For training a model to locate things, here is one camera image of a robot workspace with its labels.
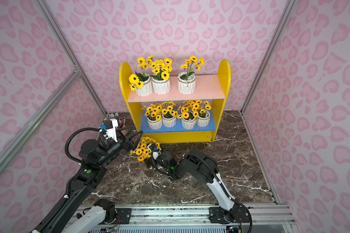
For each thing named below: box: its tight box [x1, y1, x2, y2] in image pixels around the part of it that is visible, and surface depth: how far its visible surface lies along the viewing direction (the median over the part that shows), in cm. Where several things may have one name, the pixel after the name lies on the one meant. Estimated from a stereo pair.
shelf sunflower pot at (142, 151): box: [129, 136, 162, 162], surface depth 82 cm
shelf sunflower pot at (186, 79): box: [177, 55, 206, 95], surface depth 71 cm
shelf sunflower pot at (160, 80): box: [149, 57, 173, 95], surface depth 69 cm
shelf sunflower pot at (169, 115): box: [161, 100, 178, 128], surface depth 90 cm
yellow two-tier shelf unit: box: [118, 59, 232, 143], surface depth 76 cm
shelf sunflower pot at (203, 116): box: [196, 100, 212, 128], surface depth 90 cm
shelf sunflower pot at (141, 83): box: [128, 54, 155, 97], surface depth 70 cm
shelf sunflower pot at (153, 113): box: [140, 102, 165, 131], surface depth 85 cm
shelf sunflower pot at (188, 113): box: [176, 99, 203, 130], surface depth 87 cm
